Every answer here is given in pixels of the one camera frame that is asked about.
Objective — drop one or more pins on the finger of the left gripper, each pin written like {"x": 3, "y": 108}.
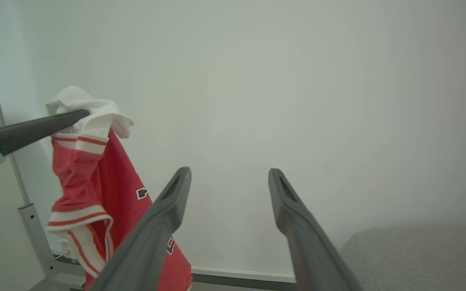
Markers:
{"x": 30, "y": 131}

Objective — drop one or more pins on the white skirting board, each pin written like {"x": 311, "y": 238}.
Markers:
{"x": 241, "y": 274}

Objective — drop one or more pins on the white power adapter box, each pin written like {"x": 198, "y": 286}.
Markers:
{"x": 64, "y": 245}

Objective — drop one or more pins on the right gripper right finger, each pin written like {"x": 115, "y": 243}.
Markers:
{"x": 314, "y": 250}

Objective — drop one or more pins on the grey fabric sofa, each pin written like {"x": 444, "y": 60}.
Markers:
{"x": 419, "y": 258}

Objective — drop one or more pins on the red and white jersey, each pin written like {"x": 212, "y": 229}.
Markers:
{"x": 111, "y": 178}

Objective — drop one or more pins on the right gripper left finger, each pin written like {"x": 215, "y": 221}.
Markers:
{"x": 148, "y": 242}

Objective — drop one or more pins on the grey table leg foot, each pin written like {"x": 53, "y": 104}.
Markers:
{"x": 34, "y": 230}

